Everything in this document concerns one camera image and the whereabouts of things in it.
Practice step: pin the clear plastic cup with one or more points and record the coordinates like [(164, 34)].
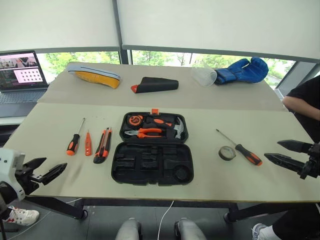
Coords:
[(203, 76)]

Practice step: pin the black table leg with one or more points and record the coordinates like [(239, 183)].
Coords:
[(62, 207), (250, 212)]

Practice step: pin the grey window frame post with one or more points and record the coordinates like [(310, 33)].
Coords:
[(123, 56)]

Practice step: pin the person's black trouser leg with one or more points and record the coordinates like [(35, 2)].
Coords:
[(297, 225)]

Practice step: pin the black orange utility knife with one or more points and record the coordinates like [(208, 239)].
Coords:
[(102, 150)]

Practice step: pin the black pouch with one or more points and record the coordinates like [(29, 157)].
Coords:
[(157, 85)]

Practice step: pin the short orange black screwdriver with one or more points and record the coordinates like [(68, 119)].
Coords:
[(72, 146)]

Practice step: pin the blue boxing glove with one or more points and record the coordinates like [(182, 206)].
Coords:
[(247, 71)]

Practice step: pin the white roller blind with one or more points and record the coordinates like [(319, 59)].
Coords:
[(57, 22), (220, 25)]

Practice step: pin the orange test pen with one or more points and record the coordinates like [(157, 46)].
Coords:
[(88, 146)]

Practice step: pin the white red sneaker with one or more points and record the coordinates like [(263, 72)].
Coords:
[(22, 216)]

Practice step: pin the grey laptop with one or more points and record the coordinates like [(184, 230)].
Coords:
[(22, 100)]

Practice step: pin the long orange black screwdriver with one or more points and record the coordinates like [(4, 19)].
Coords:
[(250, 156)]

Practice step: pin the orange black tape measure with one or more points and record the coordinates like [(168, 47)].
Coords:
[(133, 120)]

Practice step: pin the black tool case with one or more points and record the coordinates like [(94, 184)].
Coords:
[(150, 172)]

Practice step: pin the person's black shirt torso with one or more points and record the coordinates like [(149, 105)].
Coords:
[(308, 92)]

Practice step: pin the grey rounded shape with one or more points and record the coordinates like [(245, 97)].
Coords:
[(190, 230), (128, 230)]

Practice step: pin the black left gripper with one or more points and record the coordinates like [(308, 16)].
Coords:
[(27, 180)]

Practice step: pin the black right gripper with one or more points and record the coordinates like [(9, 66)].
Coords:
[(313, 162)]

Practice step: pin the red plastic piece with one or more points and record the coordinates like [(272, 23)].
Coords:
[(134, 88)]

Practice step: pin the person's bare forearm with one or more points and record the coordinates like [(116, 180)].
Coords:
[(296, 105)]

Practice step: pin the grey yellow curved object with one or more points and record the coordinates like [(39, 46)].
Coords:
[(100, 78)]

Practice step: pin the black electrical tape roll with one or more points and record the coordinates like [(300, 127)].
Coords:
[(225, 158)]

